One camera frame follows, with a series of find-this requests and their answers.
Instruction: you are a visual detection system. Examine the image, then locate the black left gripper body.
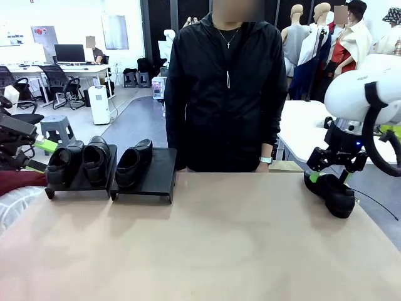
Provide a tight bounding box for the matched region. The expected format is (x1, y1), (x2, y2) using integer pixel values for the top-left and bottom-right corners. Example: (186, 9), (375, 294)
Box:
(0, 112), (37, 157)

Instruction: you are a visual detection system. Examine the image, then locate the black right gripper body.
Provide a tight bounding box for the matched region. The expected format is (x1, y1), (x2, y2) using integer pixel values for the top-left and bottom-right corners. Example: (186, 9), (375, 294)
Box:
(325, 127), (368, 157)

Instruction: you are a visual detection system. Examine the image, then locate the black buckle strap leather shoe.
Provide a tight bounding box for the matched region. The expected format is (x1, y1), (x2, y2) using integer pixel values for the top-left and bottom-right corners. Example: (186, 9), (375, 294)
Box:
(45, 140), (85, 189)
(81, 135), (112, 186)

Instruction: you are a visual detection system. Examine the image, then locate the black leather slip-on shoe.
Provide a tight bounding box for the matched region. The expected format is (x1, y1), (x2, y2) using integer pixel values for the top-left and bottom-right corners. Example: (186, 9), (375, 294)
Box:
(115, 138), (154, 189)
(303, 173), (356, 219)

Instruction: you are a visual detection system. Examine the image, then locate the black shoe stand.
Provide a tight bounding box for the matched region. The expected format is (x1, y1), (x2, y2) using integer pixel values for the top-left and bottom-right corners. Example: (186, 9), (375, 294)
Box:
(110, 146), (179, 204)
(44, 143), (119, 201)

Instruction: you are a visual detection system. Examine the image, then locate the black office chair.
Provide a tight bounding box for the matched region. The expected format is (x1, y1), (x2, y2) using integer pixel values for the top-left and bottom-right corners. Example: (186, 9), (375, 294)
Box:
(39, 65), (86, 111)
(0, 65), (33, 102)
(12, 99), (45, 126)

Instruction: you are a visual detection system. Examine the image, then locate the maroon cloth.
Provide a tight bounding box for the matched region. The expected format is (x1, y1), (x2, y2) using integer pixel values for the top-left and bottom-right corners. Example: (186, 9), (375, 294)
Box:
(0, 170), (48, 198)

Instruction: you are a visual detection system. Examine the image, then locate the grey plastic stool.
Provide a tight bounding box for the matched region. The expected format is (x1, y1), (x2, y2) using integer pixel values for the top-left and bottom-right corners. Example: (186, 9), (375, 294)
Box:
(39, 115), (77, 157)

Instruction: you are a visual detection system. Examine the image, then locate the white table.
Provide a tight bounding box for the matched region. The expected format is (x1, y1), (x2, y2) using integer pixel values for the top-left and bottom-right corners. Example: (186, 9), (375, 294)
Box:
(277, 100), (401, 166)

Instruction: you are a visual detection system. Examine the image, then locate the white air purifier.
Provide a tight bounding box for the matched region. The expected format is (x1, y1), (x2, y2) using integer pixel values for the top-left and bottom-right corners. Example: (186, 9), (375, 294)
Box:
(88, 85), (112, 126)

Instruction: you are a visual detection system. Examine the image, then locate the white office desk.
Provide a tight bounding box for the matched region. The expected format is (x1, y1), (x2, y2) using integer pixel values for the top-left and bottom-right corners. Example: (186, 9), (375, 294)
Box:
(0, 63), (111, 104)

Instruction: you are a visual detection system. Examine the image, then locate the black computer monitor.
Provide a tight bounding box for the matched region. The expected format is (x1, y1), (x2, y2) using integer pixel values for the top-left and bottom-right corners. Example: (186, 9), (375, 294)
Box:
(53, 43), (87, 64)

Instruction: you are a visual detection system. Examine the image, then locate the person in black jacket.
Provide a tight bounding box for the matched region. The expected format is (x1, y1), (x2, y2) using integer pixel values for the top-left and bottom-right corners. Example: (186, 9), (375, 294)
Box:
(164, 0), (289, 174)

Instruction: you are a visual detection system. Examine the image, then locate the seated person at desk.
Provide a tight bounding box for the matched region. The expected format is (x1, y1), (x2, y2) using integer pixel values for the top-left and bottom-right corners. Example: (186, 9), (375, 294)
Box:
(84, 35), (105, 66)

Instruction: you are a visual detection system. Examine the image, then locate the mannequin red top cream jacket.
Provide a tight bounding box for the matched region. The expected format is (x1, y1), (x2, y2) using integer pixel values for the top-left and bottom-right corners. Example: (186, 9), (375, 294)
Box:
(325, 0), (373, 79)

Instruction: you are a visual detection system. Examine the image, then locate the mannequin with white navy jacket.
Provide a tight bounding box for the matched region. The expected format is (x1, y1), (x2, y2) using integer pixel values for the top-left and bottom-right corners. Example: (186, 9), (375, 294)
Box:
(288, 2), (333, 102)

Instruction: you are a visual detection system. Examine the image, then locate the mannequin with bucket hat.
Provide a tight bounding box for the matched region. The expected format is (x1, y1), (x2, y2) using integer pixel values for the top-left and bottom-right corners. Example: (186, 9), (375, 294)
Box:
(372, 8), (401, 57)

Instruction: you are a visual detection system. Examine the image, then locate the mannequin in grey tank top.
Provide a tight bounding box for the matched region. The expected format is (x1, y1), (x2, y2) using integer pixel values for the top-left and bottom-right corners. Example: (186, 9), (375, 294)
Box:
(280, 3), (311, 79)

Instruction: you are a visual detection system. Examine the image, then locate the clear plastic box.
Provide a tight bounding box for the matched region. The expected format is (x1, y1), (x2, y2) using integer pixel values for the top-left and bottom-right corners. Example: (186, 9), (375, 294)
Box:
(151, 77), (166, 100)

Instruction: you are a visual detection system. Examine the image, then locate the black backpack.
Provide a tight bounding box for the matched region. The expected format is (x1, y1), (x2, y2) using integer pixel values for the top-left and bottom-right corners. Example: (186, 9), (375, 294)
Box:
(137, 56), (155, 75)

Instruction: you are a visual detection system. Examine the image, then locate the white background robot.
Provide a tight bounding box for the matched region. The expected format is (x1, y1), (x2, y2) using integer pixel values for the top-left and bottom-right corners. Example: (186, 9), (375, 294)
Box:
(158, 29), (176, 68)

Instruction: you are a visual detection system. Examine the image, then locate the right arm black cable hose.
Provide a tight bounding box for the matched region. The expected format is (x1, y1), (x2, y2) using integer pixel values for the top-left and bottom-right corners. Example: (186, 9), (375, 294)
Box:
(362, 80), (401, 178)

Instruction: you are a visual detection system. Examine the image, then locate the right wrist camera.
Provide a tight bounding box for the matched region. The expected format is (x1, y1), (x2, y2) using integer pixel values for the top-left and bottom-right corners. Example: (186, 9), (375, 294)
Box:
(314, 115), (333, 130)

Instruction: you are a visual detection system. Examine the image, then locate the thin black wire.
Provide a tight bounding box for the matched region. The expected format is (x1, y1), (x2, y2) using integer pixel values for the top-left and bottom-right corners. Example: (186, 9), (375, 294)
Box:
(353, 187), (401, 221)

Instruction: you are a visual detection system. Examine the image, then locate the grey framed wall panel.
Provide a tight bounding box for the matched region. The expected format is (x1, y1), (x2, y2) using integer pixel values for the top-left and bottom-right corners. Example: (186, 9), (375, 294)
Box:
(101, 10), (130, 51)

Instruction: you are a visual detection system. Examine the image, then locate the silver cross necklace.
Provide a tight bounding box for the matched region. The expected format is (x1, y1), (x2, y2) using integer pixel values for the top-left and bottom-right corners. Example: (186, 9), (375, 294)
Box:
(217, 24), (242, 50)

